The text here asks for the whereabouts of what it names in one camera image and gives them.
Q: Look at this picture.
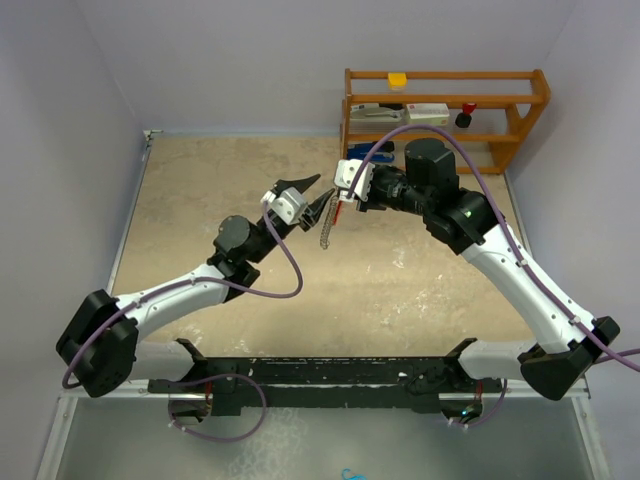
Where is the blue stapler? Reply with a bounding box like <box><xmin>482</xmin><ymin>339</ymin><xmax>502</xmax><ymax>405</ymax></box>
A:
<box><xmin>347</xmin><ymin>141</ymin><xmax>395</xmax><ymax>164</ymax></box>

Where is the purple cable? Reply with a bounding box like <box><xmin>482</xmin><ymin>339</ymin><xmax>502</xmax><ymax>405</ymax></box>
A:
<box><xmin>61</xmin><ymin>199</ymin><xmax>305</xmax><ymax>442</ymax></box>
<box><xmin>347</xmin><ymin>124</ymin><xmax>640</xmax><ymax>431</ymax></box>

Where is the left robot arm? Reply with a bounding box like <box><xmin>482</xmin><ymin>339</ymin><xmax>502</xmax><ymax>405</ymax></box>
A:
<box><xmin>56</xmin><ymin>175</ymin><xmax>333</xmax><ymax>398</ymax></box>

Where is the wooden shelf rack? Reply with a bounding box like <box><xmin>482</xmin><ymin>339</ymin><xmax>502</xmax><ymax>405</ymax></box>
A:
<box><xmin>340</xmin><ymin>69</ymin><xmax>551</xmax><ymax>174</ymax></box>

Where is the red grey key holder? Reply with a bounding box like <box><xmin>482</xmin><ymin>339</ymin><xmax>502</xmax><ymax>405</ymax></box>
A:
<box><xmin>319</xmin><ymin>193</ymin><xmax>342</xmax><ymax>250</ymax></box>

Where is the yellow block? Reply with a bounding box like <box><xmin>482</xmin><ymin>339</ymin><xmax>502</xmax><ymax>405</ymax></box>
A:
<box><xmin>387</xmin><ymin>72</ymin><xmax>408</xmax><ymax>91</ymax></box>

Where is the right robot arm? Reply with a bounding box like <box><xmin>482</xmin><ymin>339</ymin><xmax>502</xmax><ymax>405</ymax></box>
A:
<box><xmin>341</xmin><ymin>138</ymin><xmax>620</xmax><ymax>401</ymax></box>

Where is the grey stapler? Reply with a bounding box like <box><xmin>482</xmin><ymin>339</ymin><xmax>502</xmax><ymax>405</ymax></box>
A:
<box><xmin>350</xmin><ymin>103</ymin><xmax>404</xmax><ymax>123</ymax></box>

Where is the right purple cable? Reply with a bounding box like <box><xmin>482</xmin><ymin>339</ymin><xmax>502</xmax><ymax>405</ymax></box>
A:
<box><xmin>347</xmin><ymin>124</ymin><xmax>640</xmax><ymax>431</ymax></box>

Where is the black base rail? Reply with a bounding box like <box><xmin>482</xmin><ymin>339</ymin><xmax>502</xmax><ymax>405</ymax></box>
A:
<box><xmin>149</xmin><ymin>356</ymin><xmax>501</xmax><ymax>416</ymax></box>

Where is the white cardboard box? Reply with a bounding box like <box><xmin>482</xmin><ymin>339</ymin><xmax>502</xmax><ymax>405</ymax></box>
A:
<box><xmin>405</xmin><ymin>103</ymin><xmax>450</xmax><ymax>127</ymax></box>

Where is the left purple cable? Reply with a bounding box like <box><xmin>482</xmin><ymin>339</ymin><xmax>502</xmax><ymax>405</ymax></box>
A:
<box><xmin>61</xmin><ymin>199</ymin><xmax>305</xmax><ymax>442</ymax></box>

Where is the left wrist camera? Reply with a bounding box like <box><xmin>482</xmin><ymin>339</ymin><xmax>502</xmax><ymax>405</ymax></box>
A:
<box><xmin>261</xmin><ymin>189</ymin><xmax>308</xmax><ymax>225</ymax></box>

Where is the blue object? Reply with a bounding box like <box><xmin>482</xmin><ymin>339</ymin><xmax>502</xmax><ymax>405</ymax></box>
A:
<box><xmin>341</xmin><ymin>468</ymin><xmax>367</xmax><ymax>480</ymax></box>

